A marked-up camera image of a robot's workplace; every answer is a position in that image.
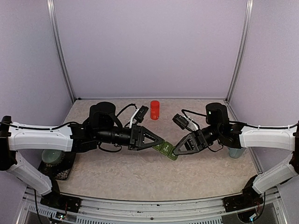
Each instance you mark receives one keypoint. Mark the front aluminium rail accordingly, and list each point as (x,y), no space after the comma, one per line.
(202,211)

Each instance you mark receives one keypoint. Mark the green ceramic bowl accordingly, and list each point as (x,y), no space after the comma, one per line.
(52,157)

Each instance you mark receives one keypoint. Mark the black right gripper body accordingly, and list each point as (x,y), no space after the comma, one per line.
(202,142)

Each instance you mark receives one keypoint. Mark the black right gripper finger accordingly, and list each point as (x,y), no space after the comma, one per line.
(189,151)
(187,142)

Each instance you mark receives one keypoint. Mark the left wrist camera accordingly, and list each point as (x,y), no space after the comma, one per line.
(138,116)

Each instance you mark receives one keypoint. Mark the black square tray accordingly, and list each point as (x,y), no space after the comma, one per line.
(61,170)

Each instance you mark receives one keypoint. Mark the red cylindrical can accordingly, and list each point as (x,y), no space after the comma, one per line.
(154,109)

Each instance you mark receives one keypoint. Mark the left aluminium frame post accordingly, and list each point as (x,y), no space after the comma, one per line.
(59,49)

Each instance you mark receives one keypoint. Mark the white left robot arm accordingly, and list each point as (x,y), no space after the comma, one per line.
(102,126)

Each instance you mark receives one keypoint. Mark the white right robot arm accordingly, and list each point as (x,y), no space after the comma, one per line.
(238,135)

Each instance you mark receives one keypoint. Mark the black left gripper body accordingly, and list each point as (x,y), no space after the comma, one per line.
(131,140)

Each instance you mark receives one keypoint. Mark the aluminium frame post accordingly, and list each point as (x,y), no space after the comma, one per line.
(241,50)
(59,49)

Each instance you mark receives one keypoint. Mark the green pill organizer box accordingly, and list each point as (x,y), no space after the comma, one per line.
(166,149)

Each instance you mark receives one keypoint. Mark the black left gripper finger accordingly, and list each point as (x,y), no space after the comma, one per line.
(148,137)
(141,146)

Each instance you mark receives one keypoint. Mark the right aluminium frame post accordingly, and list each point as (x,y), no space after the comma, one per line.
(241,50)

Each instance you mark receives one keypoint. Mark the light blue mug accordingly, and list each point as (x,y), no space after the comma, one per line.
(236,152)

